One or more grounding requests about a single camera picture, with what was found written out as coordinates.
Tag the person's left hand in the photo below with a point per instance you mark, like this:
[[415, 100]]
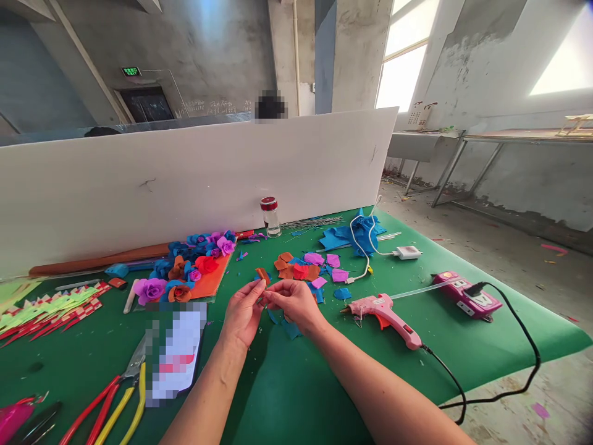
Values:
[[242, 320]]

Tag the person's right hand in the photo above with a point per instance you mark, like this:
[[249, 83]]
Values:
[[301, 308]]

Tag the person's right index finger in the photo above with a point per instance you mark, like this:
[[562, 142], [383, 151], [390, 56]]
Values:
[[288, 283]]

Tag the person's right fingers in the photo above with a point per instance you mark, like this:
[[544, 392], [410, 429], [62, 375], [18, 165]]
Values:
[[277, 311]]

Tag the person's left thumb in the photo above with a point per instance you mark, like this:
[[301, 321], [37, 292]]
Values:
[[254, 288]]

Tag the person's right thumb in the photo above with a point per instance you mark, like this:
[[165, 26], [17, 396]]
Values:
[[277, 292]]

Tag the person's left fingers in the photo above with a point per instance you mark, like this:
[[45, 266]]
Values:
[[262, 303]]

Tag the brown paper flower bud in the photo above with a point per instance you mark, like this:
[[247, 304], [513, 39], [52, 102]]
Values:
[[262, 276]]

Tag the blue paper scrap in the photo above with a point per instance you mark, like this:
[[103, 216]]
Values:
[[291, 330]]

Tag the pile of cut paper petals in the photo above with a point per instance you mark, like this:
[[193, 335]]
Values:
[[308, 269]]

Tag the pile of paper roses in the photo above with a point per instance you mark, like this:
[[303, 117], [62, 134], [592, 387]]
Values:
[[190, 266]]

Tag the glass bottle with red cap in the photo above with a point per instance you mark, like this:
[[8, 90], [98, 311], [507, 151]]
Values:
[[271, 218]]

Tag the green table cloth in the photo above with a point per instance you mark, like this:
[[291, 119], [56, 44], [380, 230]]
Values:
[[296, 384]]

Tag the pile of blue crepe paper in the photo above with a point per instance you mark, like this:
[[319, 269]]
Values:
[[354, 236]]

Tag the black smartphone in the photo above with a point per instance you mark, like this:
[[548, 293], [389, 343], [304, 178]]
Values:
[[176, 352]]

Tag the pink glue gun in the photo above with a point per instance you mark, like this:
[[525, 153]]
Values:
[[384, 315]]

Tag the white charger adapter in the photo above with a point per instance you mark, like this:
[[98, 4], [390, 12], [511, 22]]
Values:
[[407, 252]]

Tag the white stick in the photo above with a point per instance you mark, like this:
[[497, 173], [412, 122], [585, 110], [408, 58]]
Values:
[[130, 296]]

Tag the clear glue stick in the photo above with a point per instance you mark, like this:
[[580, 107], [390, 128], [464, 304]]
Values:
[[417, 290]]

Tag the white foam board partition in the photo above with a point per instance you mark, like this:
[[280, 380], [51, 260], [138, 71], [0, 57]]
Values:
[[162, 194]]

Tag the small brown black box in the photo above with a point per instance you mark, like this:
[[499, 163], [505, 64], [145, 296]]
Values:
[[118, 283]]

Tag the blue tape dispenser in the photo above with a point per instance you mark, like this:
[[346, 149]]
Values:
[[116, 270]]

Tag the brown rolled paper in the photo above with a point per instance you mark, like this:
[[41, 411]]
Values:
[[92, 262]]

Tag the pink power strip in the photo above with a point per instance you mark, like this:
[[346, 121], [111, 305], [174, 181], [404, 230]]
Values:
[[468, 294]]

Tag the metal sink table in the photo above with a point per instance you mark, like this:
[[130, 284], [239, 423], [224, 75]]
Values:
[[417, 146]]

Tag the pile of green paper leaves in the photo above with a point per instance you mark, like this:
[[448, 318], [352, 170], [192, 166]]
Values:
[[41, 313]]

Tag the dark door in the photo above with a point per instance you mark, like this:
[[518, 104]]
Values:
[[143, 104]]

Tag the green exit sign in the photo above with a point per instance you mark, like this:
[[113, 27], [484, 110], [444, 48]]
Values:
[[131, 71]]

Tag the black pen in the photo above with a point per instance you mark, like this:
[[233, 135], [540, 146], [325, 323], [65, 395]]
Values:
[[41, 422]]

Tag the window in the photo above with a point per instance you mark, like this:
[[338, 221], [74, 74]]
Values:
[[403, 55]]

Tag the pink tool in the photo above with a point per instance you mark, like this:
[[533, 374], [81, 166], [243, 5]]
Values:
[[14, 417]]

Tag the wooden model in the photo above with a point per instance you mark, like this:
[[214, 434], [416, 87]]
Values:
[[576, 123]]

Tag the white wall box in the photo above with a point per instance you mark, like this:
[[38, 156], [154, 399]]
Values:
[[419, 116]]

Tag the metal frame table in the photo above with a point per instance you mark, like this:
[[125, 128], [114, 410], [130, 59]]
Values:
[[523, 139]]

